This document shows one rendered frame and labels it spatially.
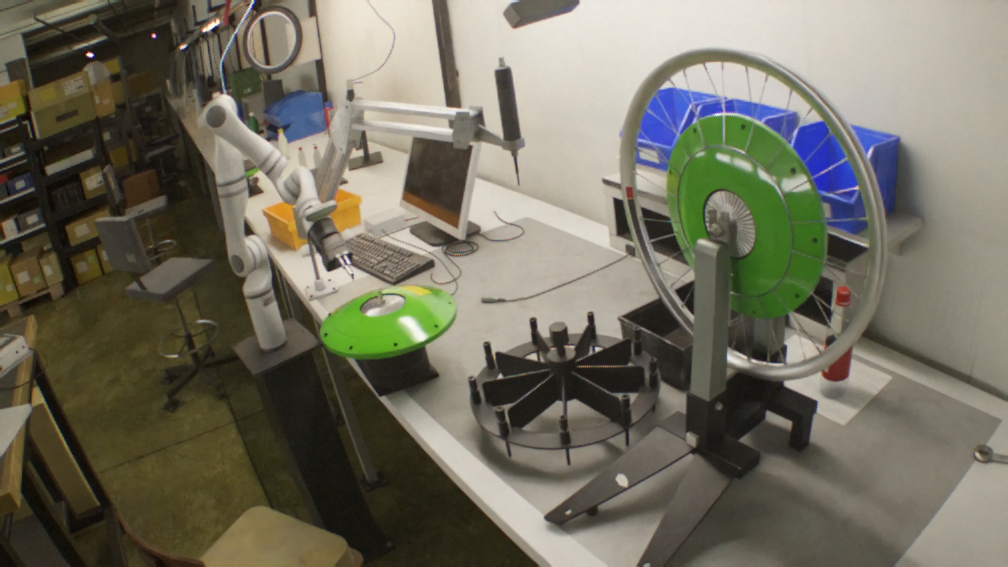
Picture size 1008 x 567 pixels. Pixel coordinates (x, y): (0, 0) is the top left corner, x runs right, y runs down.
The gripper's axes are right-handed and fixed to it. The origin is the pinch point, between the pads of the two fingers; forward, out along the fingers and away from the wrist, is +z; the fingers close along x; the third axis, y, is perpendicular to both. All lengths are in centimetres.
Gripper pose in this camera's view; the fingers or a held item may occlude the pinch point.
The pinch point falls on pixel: (352, 275)
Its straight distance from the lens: 167.1
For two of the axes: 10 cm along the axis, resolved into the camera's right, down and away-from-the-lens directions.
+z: 5.8, 7.2, -3.7
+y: -2.5, 6.0, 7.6
